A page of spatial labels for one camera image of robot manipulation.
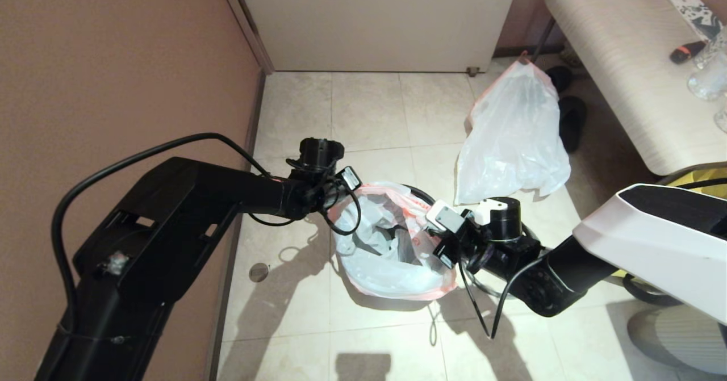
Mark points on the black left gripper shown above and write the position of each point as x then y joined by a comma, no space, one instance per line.
325,198

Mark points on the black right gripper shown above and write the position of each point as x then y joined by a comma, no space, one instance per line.
474,245

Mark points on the translucent white trash bag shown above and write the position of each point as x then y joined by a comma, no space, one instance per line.
386,267

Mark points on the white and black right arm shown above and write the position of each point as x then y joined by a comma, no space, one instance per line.
653,245

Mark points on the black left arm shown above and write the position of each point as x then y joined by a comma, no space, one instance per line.
170,233

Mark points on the black trash bin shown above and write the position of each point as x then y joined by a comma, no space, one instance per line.
420,193

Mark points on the yellow bag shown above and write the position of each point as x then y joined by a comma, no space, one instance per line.
704,176

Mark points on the black slipper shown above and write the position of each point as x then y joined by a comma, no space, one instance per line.
573,122
562,78

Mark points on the white door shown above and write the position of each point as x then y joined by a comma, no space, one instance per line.
375,23

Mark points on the grey ribbed rounded object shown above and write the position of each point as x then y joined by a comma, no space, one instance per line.
676,341

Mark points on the beige bench with metal legs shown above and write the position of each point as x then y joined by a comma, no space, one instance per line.
625,57

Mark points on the small clear glass cup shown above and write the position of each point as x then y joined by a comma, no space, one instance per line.
722,118

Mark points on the black and orange remote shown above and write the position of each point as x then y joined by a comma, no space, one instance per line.
688,51

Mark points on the black and white brochure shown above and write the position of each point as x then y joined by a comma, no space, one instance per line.
700,15

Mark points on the small silver wrist camera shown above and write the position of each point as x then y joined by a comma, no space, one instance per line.
445,251
349,178

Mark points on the beige door frame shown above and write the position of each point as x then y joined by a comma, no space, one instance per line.
247,29

